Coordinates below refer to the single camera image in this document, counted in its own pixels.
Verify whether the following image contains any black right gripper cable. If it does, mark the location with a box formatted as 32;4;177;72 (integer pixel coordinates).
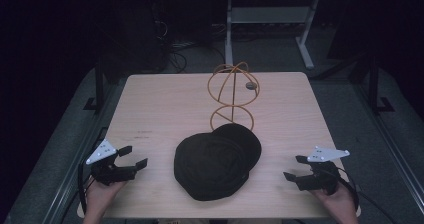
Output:
334;166;398;224

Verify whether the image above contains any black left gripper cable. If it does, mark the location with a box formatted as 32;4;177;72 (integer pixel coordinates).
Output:
77;127;109;216

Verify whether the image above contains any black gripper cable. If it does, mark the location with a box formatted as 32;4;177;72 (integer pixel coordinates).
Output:
334;166;398;224
77;127;109;216

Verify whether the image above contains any white metal desk frame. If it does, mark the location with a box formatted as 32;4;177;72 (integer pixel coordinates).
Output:
224;0;322;71

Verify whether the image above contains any black cap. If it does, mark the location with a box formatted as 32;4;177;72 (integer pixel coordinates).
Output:
173;122;263;202

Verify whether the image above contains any black metal stand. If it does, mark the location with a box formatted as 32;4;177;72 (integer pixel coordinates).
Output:
82;58;108;112
365;55;396;116

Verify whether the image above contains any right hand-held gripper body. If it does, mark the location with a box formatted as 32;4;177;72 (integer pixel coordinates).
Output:
294;145;351;196

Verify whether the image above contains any tangle of black floor cables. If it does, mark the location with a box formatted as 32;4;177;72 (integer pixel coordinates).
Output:
154;18;226;74

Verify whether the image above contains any person's left hand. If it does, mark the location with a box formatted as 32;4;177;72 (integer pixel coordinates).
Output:
84;179;128;218

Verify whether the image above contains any orange wire hat stand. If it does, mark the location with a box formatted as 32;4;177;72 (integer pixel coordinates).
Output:
206;61;261;133

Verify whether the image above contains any person's right hand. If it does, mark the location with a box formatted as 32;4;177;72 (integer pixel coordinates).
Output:
309;183;360;221

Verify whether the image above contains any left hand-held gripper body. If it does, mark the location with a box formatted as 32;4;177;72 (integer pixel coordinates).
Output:
85;138;138;187

